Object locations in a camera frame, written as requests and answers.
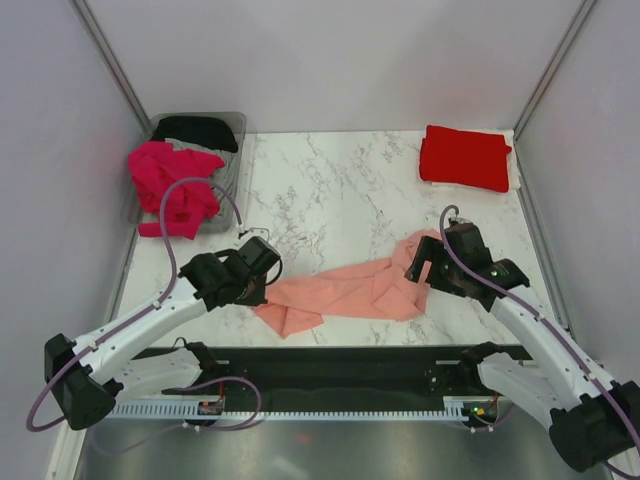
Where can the salmon pink t shirt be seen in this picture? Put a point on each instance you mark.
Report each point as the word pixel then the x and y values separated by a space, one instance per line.
pixel 376 289

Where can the grey t shirt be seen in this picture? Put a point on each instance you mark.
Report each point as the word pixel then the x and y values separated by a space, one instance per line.
pixel 190 160

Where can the aluminium frame post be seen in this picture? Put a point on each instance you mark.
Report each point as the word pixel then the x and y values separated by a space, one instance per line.
pixel 99 39
pixel 567 42

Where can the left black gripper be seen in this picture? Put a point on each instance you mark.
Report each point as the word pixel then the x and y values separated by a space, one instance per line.
pixel 257 298

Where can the folded white t shirt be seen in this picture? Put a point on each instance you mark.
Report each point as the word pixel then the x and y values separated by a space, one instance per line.
pixel 515 170

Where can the grey plastic bin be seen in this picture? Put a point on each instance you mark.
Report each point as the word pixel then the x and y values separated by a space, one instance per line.
pixel 235 165

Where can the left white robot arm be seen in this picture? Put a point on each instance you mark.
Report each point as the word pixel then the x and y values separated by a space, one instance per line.
pixel 92 374

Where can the white slotted cable duct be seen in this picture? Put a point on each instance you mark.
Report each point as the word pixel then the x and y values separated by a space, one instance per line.
pixel 199 408

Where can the right aluminium frame post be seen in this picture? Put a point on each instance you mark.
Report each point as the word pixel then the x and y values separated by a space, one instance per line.
pixel 567 42

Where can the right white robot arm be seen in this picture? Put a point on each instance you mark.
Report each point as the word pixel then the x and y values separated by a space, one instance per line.
pixel 589 415

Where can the left aluminium frame post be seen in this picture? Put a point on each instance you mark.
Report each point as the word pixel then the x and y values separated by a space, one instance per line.
pixel 99 39

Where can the black t shirt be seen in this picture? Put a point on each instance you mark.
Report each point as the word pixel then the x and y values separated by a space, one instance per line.
pixel 207 132

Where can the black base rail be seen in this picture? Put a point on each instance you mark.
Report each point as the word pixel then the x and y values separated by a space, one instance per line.
pixel 346 377

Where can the folded red t shirt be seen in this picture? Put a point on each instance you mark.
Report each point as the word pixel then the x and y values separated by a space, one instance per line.
pixel 465 157

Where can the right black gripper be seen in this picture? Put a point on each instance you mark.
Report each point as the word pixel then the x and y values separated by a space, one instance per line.
pixel 430 250

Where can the magenta t shirt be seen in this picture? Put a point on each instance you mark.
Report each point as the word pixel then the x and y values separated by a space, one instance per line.
pixel 167 183

